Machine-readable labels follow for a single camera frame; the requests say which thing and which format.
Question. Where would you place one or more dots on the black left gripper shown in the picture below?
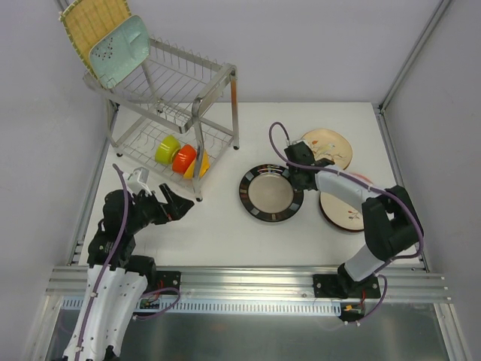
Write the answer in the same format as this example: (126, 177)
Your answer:
(165, 210)

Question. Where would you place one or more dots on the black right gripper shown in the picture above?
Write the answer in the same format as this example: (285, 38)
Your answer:
(297, 180)

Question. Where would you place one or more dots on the black rimmed round plate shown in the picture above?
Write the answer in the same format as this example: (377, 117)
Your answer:
(266, 193)

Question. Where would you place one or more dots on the light blue divided plate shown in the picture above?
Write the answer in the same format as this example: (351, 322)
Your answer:
(120, 52)

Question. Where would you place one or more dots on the woven bamboo tray plate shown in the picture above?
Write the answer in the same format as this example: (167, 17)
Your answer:
(87, 22)

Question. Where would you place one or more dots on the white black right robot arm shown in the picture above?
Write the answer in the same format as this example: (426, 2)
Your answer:
(389, 222)

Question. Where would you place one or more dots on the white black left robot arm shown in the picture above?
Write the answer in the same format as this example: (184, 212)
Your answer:
(116, 277)

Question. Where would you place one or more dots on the stainless steel dish rack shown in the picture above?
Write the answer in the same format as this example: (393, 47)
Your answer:
(173, 92)

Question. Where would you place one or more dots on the beige bird round plate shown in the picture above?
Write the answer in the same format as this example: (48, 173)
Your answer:
(328, 144)

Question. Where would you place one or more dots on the orange bowl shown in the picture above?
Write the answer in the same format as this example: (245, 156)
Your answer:
(182, 161)

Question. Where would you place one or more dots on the yellow bowl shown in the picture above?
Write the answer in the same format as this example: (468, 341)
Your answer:
(204, 167)

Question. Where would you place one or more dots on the beige leaf round plate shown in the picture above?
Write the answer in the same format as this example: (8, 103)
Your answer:
(340, 214)

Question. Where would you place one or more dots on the pink white round plate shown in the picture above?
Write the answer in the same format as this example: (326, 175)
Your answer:
(357, 175)

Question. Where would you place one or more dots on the lime green bowl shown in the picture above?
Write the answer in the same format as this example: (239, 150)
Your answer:
(167, 150)

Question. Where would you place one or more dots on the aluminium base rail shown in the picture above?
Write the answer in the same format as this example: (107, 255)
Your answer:
(405, 285)

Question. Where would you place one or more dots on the white slotted cable duct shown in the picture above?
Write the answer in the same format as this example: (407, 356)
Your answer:
(219, 306)

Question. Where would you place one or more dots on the aluminium right frame post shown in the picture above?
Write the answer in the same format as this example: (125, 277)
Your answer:
(423, 38)

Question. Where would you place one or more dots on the aluminium frame post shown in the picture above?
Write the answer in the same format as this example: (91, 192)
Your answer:
(423, 38)
(62, 5)

